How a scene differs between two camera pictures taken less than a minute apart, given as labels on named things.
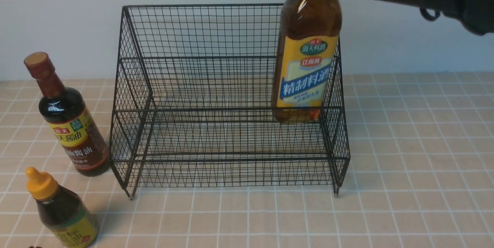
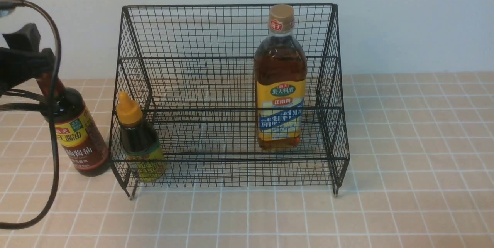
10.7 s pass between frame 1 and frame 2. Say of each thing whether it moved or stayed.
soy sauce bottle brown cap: stayed
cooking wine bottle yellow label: moved
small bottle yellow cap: moved
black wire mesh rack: stayed
